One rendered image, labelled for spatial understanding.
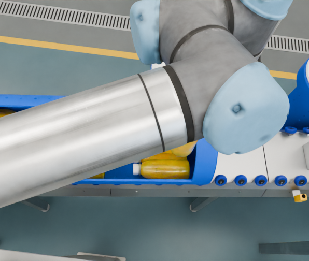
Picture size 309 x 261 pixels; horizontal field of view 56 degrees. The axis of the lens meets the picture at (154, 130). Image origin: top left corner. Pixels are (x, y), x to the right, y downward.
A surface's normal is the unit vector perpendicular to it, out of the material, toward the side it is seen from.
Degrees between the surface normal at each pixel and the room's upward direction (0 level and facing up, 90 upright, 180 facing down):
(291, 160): 0
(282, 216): 0
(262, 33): 90
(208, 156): 39
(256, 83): 18
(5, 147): 9
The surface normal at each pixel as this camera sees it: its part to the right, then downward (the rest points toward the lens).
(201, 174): 0.03, 0.67
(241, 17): 0.26, 0.39
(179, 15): -0.41, -0.52
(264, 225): 0.06, -0.38
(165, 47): -0.92, 0.01
